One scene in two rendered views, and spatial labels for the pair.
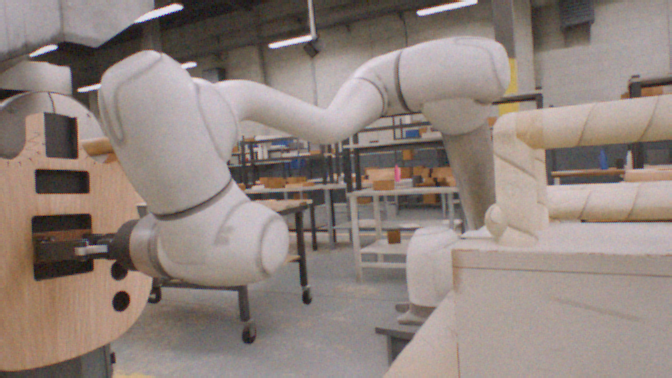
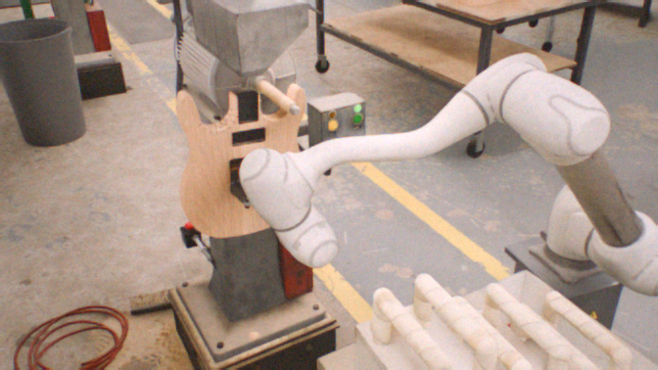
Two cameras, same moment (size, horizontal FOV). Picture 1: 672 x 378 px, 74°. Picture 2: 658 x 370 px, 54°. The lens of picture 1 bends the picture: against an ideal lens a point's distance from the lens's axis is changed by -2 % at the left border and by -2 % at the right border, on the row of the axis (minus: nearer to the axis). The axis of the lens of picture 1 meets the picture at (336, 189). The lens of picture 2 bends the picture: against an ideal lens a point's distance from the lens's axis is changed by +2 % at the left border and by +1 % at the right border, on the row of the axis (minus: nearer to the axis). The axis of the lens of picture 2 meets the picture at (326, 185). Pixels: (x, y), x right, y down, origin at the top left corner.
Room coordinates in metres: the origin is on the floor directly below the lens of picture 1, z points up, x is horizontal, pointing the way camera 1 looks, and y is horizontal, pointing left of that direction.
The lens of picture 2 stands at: (-0.34, -0.53, 1.90)
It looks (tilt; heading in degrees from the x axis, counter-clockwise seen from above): 31 degrees down; 34
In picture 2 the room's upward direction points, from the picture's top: 1 degrees counter-clockwise
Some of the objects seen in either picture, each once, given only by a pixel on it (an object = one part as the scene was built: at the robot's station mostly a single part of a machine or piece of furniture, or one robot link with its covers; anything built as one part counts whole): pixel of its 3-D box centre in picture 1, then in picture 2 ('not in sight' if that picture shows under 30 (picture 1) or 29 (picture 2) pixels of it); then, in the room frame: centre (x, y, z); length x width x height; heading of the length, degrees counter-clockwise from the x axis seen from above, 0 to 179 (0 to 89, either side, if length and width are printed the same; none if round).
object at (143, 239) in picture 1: (166, 244); not in sight; (0.62, 0.24, 1.09); 0.09 x 0.06 x 0.09; 153
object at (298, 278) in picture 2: not in sight; (284, 240); (1.18, 0.71, 0.49); 0.25 x 0.12 x 0.37; 63
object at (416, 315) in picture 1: (429, 307); (567, 249); (1.35, -0.26, 0.73); 0.22 x 0.18 x 0.06; 56
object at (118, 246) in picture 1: (130, 244); not in sight; (0.65, 0.30, 1.09); 0.09 x 0.08 x 0.07; 63
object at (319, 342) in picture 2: not in sight; (252, 328); (1.03, 0.78, 0.12); 0.61 x 0.51 x 0.25; 153
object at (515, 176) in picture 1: (515, 188); (382, 318); (0.38, -0.15, 1.15); 0.03 x 0.03 x 0.09
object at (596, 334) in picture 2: not in sight; (586, 325); (0.68, -0.43, 1.04); 0.20 x 0.03 x 0.03; 60
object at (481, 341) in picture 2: not in sight; (453, 313); (0.40, -0.26, 1.20); 0.20 x 0.03 x 0.03; 60
